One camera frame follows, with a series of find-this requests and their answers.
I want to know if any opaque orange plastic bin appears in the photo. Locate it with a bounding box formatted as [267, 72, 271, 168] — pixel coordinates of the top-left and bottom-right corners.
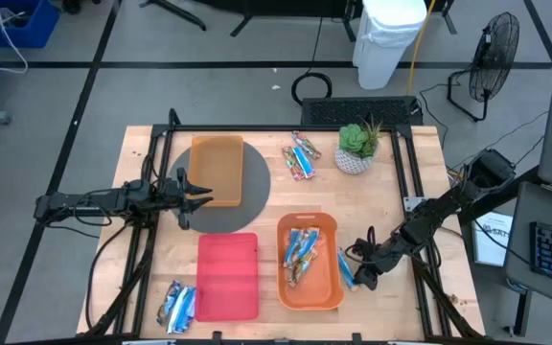
[275, 212, 346, 311]

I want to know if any black coiled cable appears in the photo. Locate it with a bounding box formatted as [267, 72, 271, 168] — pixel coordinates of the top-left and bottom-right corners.
[290, 16, 334, 106]

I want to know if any white trash can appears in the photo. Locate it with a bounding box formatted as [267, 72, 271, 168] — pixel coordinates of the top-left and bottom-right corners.
[351, 0, 428, 91]

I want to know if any colourful granola bar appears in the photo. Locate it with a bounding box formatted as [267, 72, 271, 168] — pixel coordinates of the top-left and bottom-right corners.
[281, 146, 306, 182]
[290, 130, 323, 161]

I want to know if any translucent orange plastic bin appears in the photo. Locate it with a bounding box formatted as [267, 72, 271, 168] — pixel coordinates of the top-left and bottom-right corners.
[187, 134, 245, 208]

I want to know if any translucent pink plastic bin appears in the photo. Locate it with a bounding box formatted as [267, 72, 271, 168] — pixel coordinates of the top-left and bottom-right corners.
[194, 232, 261, 323]

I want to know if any white paper sheet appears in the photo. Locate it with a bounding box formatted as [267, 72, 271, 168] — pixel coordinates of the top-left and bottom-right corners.
[471, 210, 515, 268]

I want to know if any blue storage bin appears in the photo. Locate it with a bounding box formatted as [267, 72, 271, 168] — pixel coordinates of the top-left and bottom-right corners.
[0, 0, 61, 49]

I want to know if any black aluminium table frame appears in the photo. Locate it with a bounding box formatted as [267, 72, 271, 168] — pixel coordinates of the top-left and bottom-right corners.
[83, 107, 486, 345]

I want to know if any yellow cable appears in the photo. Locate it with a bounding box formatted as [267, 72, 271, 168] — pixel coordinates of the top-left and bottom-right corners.
[406, 0, 438, 96]

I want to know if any grey round woven mat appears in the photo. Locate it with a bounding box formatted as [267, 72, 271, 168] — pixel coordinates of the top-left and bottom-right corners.
[168, 141, 272, 235]

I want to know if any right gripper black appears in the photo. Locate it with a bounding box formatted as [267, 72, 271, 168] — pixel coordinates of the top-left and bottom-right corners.
[354, 241, 401, 292]

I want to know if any black floor fan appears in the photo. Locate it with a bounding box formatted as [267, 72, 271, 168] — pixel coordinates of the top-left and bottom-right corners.
[447, 11, 520, 123]

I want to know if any blue granola bar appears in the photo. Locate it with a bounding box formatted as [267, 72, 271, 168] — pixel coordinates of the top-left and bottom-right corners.
[287, 248, 319, 288]
[336, 247, 359, 292]
[283, 228, 302, 268]
[182, 287, 197, 332]
[292, 146, 317, 180]
[167, 286, 192, 335]
[155, 280, 182, 327]
[297, 227, 321, 260]

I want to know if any succulent in white patterned pot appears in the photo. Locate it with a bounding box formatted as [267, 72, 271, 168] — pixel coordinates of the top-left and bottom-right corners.
[333, 114, 383, 176]

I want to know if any black perforated box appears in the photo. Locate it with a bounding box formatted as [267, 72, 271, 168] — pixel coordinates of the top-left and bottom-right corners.
[300, 95, 424, 127]

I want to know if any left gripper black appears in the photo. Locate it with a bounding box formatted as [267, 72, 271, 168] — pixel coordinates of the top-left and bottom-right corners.
[158, 166, 215, 232]

